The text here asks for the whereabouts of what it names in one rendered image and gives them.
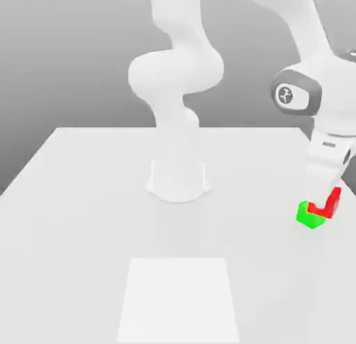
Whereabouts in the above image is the small red cube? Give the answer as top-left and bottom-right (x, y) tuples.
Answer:
(307, 186), (342, 220)

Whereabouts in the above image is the small green cube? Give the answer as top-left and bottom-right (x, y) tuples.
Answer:
(296, 200), (327, 230)

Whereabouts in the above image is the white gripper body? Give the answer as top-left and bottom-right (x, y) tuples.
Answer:
(306, 129), (356, 168)

